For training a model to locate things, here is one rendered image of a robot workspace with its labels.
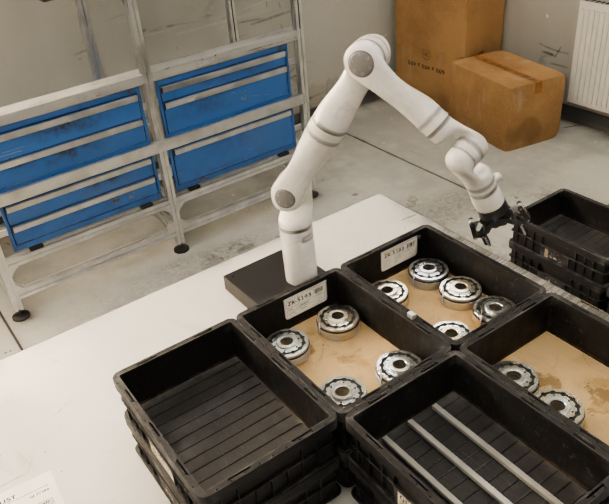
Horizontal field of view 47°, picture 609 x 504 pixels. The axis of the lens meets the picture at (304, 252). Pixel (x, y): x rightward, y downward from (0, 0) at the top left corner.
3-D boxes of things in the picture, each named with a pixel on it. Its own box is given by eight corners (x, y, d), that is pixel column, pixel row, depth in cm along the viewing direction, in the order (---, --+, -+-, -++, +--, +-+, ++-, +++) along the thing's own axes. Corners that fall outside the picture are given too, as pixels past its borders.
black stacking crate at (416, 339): (240, 355, 166) (234, 317, 160) (339, 304, 180) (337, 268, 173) (344, 458, 138) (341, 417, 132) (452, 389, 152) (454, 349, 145)
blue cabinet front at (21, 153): (14, 251, 310) (-29, 134, 279) (161, 196, 342) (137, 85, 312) (16, 254, 308) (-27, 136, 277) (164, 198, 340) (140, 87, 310)
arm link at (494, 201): (502, 175, 176) (494, 158, 172) (510, 206, 168) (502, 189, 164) (467, 187, 179) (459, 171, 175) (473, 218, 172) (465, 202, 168)
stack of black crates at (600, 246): (499, 314, 275) (509, 215, 251) (549, 283, 289) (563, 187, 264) (588, 367, 247) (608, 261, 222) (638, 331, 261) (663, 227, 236)
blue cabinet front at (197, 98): (176, 191, 346) (154, 81, 316) (295, 146, 379) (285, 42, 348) (178, 193, 344) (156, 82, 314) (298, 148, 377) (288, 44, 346)
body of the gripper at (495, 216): (473, 216, 171) (485, 240, 177) (508, 204, 168) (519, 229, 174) (469, 195, 176) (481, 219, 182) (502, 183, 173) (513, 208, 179)
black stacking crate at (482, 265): (340, 304, 180) (338, 267, 174) (425, 260, 193) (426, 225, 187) (453, 388, 152) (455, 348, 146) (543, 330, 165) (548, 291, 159)
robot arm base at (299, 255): (280, 274, 203) (273, 223, 194) (309, 264, 206) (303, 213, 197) (293, 289, 196) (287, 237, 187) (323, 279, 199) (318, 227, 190)
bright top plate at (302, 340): (256, 343, 162) (256, 341, 162) (291, 324, 167) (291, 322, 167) (282, 365, 155) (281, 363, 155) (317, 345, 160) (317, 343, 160)
